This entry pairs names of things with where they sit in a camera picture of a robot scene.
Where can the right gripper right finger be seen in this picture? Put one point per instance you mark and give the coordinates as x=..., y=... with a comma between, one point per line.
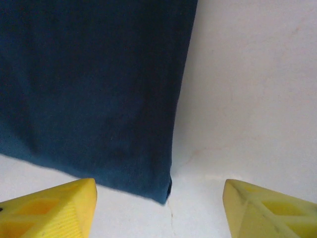
x=267, y=215

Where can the navy blue t-shirt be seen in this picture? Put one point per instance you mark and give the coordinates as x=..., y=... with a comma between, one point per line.
x=86, y=86

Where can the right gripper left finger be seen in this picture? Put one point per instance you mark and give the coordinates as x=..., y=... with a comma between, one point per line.
x=49, y=213

